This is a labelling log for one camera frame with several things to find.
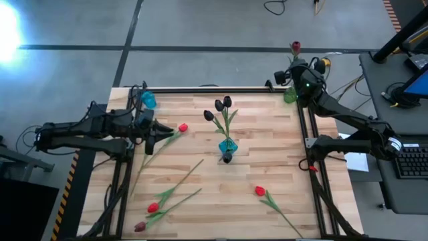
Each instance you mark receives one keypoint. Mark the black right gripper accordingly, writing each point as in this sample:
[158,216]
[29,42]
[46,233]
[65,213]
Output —
[309,83]

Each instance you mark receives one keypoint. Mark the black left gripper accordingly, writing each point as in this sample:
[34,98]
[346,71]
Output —
[143,130]

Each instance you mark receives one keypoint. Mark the dark maroon artificial tulip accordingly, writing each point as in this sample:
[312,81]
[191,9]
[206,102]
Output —
[139,227]
[296,45]

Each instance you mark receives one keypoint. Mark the black artificial tulip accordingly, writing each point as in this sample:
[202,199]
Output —
[208,116]
[227,101]
[227,157]
[219,105]

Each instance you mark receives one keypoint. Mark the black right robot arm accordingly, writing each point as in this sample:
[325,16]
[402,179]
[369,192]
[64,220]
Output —
[351,117]

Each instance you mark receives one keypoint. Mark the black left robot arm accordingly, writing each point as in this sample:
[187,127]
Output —
[83,129]

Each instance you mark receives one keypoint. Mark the green glass vase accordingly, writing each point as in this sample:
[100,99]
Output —
[289,96]

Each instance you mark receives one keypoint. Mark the small blue glass vase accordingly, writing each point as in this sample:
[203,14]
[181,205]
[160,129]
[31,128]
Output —
[148,99]

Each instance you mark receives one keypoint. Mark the large teal glass vase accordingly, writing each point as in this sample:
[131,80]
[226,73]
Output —
[228,145]

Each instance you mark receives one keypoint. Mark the grey standing desk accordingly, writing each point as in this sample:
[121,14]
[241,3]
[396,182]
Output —
[378,110]

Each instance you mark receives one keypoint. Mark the black table edge panel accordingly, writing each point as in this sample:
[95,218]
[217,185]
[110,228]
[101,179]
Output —
[78,187]

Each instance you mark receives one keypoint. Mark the black rig pole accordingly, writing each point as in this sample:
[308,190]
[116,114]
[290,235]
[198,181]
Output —
[398,37]

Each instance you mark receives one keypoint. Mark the yellow black hazard tape strip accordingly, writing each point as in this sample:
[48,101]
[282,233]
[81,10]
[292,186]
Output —
[68,187]

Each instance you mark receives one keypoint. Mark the black monitor stand base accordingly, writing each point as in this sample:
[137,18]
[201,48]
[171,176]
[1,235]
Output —
[406,98]

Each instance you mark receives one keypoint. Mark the white paper sheet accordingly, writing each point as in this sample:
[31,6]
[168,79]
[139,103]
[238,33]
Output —
[357,164]

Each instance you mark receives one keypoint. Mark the small grey electronics box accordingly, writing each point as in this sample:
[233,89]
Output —
[418,61]

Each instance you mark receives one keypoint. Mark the computer monitor blue screen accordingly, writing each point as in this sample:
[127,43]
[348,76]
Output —
[419,85]

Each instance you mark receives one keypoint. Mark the grey yellow equipment box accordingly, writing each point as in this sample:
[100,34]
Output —
[418,37]

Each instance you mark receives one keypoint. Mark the grey metal stand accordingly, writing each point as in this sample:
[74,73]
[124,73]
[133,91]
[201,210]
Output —
[23,160]

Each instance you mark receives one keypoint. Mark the black computer keyboard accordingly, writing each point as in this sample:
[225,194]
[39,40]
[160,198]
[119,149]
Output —
[411,164]

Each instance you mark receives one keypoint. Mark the large black panel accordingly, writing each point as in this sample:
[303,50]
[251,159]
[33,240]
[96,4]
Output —
[26,214]

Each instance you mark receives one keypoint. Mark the grey desk with keyboard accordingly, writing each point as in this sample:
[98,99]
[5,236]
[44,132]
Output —
[401,197]

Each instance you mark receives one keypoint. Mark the black frame clamp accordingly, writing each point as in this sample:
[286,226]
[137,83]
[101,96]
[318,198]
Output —
[269,86]
[144,85]

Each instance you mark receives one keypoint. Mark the black aluminium extrusion frame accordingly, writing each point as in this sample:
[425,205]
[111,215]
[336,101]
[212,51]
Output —
[217,90]

